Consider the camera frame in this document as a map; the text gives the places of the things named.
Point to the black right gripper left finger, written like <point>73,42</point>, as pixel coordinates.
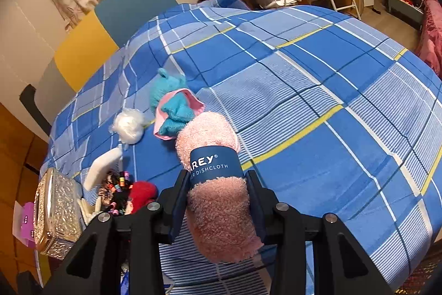
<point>93,265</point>

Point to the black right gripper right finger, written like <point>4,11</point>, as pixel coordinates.
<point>341,265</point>

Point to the pink dishcloth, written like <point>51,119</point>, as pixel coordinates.
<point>217,210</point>

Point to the ornate gold tissue box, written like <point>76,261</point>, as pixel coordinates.
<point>57,216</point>

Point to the purple cardboard box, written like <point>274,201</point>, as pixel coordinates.
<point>23,226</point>

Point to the red plush item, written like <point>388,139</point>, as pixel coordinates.
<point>141,194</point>

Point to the white foam sponge block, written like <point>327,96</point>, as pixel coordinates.
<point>110,160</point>

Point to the blue plaid bed sheet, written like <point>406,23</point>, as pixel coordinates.
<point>332,115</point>

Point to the teal pink knitted toy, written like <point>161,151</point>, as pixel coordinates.
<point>174,105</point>

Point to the pink blanket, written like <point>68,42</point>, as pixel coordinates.
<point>429,48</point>

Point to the tricolour padded headboard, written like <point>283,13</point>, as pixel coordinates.
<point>87,47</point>

